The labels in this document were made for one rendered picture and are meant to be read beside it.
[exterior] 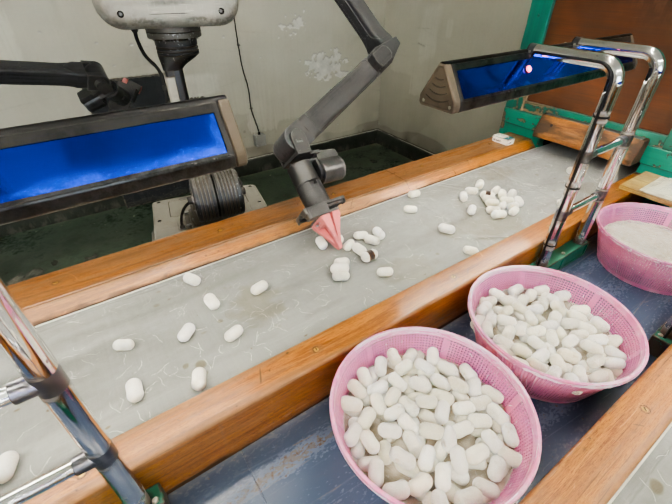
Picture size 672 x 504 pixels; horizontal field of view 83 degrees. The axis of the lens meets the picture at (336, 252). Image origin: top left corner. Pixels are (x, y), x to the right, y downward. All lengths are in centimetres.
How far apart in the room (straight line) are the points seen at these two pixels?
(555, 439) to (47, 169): 71
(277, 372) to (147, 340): 24
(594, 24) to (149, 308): 135
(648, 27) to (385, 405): 117
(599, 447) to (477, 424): 14
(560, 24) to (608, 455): 120
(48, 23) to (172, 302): 202
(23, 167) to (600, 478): 67
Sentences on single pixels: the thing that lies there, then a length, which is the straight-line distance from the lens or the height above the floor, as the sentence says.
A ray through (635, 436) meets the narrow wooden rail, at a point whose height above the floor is 76.
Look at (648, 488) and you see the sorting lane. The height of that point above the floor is 74.
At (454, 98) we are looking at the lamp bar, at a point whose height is 106.
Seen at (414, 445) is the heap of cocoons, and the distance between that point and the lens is 55.
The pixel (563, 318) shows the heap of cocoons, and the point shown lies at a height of 74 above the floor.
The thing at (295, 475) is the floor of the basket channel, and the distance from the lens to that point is 60.
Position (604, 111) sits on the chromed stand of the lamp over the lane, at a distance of 80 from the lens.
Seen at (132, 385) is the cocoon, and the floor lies 76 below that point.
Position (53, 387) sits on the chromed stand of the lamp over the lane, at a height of 96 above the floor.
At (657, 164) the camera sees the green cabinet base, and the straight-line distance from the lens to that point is 139.
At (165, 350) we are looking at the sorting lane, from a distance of 68.
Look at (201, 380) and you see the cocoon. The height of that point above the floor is 76.
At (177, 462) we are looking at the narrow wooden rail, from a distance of 58.
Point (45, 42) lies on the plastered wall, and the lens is 260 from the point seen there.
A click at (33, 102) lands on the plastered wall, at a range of 265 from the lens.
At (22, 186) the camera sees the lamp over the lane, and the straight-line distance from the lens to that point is 45.
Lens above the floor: 122
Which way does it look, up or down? 36 degrees down
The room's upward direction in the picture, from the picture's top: straight up
